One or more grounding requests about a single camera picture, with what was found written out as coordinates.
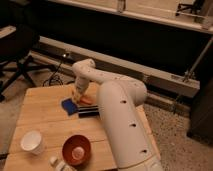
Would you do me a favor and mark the black cable on floor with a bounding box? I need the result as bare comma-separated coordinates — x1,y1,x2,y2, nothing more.
41,52,81,88

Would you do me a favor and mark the distant chair base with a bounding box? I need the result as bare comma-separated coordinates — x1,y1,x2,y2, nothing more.
175,0,204,16

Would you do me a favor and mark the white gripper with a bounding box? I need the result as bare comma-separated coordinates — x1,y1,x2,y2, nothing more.
73,77,89,101

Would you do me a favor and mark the black rectangular box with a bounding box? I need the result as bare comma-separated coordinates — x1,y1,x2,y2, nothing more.
78,106,99,118

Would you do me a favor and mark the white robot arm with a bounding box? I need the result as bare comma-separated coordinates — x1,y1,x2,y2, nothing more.
72,59,163,171

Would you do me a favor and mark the red bowl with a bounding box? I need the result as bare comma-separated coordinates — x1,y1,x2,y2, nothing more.
62,135,91,166

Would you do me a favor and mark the blue sponge block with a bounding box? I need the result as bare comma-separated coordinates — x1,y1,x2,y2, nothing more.
61,99,78,115

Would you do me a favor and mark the white bottle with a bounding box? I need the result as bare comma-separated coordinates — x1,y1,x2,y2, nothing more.
49,156,77,171

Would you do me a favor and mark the white paper cup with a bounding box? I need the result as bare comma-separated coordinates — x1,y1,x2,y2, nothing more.
20,130,44,155

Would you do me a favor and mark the orange pepper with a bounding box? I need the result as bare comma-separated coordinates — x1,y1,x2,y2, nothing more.
79,96,93,105

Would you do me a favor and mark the black office chair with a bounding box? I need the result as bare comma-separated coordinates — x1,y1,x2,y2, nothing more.
0,25,56,102

